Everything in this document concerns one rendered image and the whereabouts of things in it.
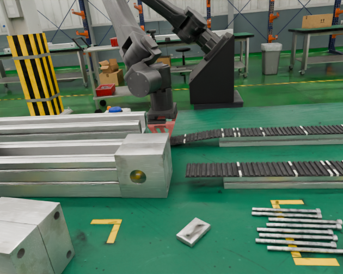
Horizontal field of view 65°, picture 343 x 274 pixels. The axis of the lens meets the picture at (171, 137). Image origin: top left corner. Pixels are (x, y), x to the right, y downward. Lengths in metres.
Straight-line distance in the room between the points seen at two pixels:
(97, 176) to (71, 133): 0.25
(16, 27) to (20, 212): 3.70
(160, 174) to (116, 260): 0.16
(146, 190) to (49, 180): 0.19
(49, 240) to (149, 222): 0.16
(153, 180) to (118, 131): 0.24
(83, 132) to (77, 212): 0.27
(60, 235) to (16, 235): 0.07
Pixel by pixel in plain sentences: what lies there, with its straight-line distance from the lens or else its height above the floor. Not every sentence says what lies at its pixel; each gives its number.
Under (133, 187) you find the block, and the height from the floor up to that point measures 0.80.
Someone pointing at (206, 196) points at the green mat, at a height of 0.78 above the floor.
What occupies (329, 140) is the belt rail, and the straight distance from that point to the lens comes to 0.76.
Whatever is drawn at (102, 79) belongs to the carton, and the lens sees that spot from 5.72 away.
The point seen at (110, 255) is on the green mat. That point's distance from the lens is 0.44.
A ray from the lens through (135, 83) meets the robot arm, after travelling 0.60.
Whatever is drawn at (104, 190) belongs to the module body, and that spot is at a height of 0.80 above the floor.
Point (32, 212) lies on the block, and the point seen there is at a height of 0.87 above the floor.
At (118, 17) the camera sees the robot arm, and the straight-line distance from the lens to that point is 0.76.
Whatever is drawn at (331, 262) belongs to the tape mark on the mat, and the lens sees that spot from 0.44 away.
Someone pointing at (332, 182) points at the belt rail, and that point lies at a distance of 0.58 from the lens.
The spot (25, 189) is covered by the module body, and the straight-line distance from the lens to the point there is 0.63.
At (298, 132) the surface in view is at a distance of 0.74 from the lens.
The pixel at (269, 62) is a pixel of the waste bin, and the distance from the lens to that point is 5.61.
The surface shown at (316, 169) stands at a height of 0.81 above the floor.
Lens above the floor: 1.09
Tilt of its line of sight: 23 degrees down
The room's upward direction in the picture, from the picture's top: 5 degrees counter-clockwise
